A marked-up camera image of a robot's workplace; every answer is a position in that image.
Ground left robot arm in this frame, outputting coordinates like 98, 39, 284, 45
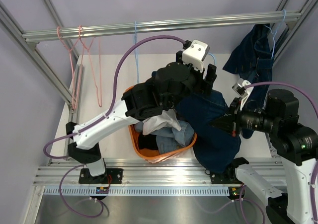
66, 52, 217, 184

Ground purple cable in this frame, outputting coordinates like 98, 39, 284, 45
244, 81, 318, 210
43, 35, 187, 219

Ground aluminium hanging rail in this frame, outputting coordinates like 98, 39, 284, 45
22, 10, 302, 43

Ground white slotted cable duct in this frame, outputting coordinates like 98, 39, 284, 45
44, 186, 230, 197

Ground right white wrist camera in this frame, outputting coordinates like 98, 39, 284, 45
232, 78, 253, 111

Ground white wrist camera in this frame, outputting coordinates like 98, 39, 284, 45
232, 78, 253, 111
182, 40, 210, 73

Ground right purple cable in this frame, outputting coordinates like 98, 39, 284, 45
244, 81, 318, 210

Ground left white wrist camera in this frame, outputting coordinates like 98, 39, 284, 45
182, 40, 210, 73

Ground white garment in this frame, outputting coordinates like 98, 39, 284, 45
143, 109, 181, 135

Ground black skirt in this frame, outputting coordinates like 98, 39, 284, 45
138, 134, 159, 150

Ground orange plastic basket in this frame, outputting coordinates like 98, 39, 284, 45
122, 85, 198, 165

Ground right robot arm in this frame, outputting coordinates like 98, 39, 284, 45
210, 89, 318, 224

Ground pink hanger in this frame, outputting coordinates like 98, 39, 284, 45
76, 24, 103, 108
56, 26, 80, 110

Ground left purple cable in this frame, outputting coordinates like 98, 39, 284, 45
43, 35, 187, 219

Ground dark blue denim garment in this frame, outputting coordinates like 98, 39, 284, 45
175, 90, 241, 173

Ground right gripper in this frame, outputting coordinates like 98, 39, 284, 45
210, 96, 279, 136

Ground front aluminium frame rail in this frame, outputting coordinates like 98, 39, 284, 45
33, 157, 286, 187

